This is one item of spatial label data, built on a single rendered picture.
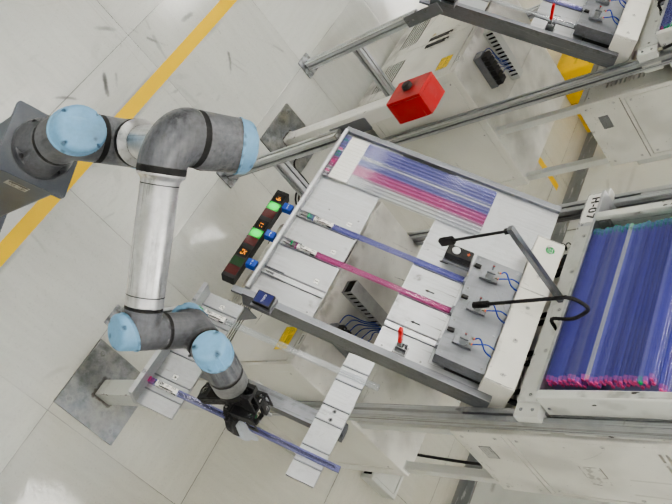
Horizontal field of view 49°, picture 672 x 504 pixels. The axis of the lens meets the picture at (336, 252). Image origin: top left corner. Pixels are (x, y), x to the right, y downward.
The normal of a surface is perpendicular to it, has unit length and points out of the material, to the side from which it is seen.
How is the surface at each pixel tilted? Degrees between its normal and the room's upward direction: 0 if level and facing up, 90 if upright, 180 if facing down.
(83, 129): 8
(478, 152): 90
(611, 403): 90
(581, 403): 90
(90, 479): 0
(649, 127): 90
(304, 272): 46
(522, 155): 0
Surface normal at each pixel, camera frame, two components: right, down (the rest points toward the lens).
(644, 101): -0.42, 0.74
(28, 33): 0.69, -0.12
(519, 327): 0.06, -0.56
